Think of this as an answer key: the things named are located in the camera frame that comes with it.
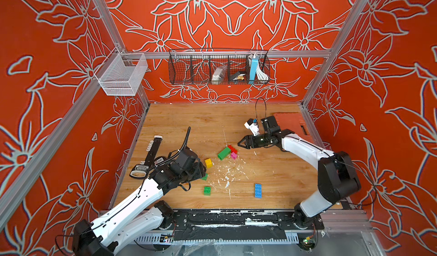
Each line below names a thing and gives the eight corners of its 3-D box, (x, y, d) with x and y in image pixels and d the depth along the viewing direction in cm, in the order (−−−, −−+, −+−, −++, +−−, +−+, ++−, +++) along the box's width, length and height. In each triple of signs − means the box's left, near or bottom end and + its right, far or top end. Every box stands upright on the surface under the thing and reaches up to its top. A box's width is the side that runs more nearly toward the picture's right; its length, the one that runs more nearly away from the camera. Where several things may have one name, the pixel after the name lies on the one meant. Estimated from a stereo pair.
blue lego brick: (255, 197, 81) (255, 196, 80) (255, 184, 85) (255, 183, 84) (261, 198, 81) (262, 197, 79) (261, 185, 85) (261, 184, 83)
